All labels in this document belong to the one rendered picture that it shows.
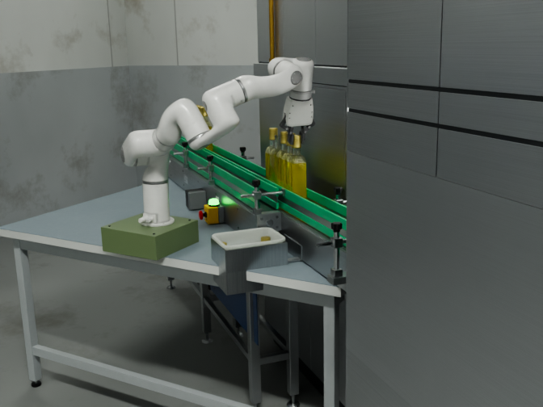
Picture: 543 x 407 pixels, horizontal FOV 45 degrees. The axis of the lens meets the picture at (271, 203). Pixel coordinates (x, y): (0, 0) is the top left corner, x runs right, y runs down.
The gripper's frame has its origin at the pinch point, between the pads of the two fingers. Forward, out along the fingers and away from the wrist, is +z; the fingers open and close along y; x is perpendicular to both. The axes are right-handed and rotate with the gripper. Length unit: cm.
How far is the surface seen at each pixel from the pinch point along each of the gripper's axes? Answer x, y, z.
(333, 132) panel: 4.5, -12.1, -2.9
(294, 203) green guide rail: 12.1, 3.7, 19.9
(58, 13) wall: -404, 52, 44
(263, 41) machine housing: -78, -15, -14
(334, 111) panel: 3.8, -12.1, -10.5
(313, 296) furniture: 44, 8, 37
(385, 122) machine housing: 92, 22, -42
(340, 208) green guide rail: 32.6, -3.4, 12.0
